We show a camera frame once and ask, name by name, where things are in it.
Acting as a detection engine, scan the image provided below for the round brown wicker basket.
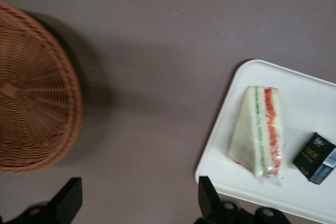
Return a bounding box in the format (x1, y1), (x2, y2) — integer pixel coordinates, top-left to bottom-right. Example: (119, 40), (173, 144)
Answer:
(0, 0), (85, 175)

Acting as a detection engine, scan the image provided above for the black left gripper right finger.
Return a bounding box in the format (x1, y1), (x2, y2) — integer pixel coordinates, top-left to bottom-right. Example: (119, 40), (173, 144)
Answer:
(193, 175), (291, 224)

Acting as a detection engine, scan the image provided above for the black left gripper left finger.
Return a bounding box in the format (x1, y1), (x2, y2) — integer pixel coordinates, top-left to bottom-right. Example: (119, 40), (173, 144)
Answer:
(0, 177), (83, 224)

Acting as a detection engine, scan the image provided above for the triangular sandwich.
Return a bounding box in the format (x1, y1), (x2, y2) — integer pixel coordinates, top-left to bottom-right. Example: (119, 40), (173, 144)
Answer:
(226, 85), (289, 187)

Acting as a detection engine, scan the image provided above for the cream plastic tray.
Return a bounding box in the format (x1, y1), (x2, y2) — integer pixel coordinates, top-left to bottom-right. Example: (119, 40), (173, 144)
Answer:
(194, 59), (336, 223)

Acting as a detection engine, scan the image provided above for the small black carton box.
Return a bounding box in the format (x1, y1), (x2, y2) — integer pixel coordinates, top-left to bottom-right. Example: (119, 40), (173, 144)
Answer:
(292, 132), (336, 185)

